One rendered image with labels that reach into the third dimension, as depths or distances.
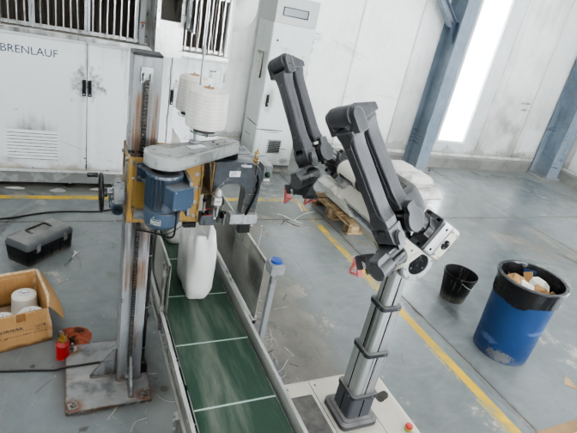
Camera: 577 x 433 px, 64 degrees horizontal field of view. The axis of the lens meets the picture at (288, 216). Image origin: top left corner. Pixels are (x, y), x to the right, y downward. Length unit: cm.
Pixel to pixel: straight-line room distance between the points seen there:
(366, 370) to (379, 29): 565
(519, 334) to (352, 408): 167
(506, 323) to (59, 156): 414
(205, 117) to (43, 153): 324
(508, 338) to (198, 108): 275
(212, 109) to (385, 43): 560
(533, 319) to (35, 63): 447
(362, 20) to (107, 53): 369
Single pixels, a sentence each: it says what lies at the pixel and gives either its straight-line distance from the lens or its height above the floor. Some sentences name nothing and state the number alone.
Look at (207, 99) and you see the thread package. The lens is 185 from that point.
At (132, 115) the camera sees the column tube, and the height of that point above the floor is 150.
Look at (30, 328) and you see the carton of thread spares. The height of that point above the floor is 12.
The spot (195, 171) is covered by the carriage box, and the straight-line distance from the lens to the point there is 214.
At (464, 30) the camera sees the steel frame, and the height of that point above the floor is 223.
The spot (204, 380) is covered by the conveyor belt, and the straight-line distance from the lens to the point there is 234.
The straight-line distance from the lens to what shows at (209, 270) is 269.
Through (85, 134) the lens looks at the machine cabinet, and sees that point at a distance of 488.
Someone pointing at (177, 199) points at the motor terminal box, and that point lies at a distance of 188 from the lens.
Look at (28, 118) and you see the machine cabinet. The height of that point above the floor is 69.
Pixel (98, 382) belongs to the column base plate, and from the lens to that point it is 284.
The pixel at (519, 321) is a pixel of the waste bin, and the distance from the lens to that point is 365.
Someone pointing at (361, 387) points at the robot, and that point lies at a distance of 234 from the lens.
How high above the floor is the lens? 203
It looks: 24 degrees down
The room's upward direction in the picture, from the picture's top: 12 degrees clockwise
